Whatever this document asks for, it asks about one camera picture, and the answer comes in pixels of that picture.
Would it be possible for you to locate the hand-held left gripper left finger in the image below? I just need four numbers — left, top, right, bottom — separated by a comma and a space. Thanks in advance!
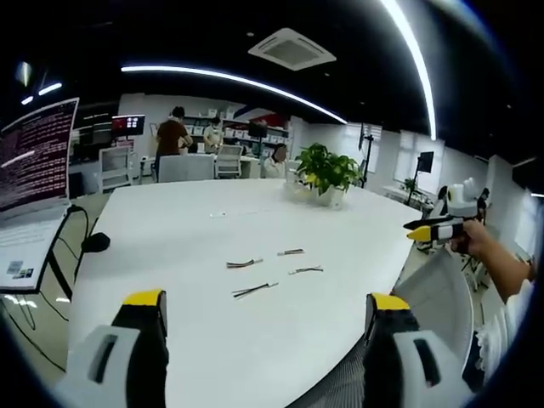
53, 288, 169, 408

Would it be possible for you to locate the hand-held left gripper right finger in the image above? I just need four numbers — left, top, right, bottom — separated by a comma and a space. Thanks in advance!
362, 292, 473, 408

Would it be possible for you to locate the person's right hand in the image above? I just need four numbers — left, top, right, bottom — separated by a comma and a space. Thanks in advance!
450, 219, 490, 257

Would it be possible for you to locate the black monitor on stand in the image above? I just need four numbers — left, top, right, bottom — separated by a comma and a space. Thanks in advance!
415, 150, 435, 193

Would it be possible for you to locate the white mesh office chair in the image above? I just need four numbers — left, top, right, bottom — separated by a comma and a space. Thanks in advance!
392, 249, 476, 386

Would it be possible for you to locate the grey mesh chair back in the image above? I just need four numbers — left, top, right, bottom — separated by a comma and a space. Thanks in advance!
286, 339, 367, 408

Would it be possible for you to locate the black tripod stand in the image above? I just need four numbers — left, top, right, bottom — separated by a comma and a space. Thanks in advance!
358, 122, 377, 189

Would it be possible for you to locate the person's white clothing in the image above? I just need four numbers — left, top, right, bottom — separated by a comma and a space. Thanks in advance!
474, 278, 537, 386

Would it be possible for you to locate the green potted plant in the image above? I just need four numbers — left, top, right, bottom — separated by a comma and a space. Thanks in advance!
283, 142, 365, 208

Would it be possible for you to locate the black computer mouse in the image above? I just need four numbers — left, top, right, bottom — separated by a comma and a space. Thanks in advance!
82, 232, 111, 254

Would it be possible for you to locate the white laptop screen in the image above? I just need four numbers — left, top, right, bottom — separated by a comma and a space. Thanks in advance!
0, 206, 72, 293

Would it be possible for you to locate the long ceiling light strip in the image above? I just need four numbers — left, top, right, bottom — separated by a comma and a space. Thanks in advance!
379, 0, 439, 141
120, 63, 349, 125

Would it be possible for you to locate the black monitor on tripod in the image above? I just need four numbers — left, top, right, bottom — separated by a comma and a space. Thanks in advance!
247, 119, 269, 148

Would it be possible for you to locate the shelf with white boxes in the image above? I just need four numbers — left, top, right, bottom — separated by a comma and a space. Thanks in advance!
182, 108, 292, 150

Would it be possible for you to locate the computer monitor with text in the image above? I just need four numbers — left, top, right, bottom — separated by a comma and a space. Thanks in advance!
0, 97, 81, 214

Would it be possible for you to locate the ceiling air conditioner vent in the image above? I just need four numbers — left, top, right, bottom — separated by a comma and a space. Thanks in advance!
247, 27, 337, 72

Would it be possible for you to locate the red display screen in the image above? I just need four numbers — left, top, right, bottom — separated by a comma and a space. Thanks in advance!
110, 113, 147, 139

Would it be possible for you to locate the black cable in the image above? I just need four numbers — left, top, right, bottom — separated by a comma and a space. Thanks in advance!
53, 204, 91, 298

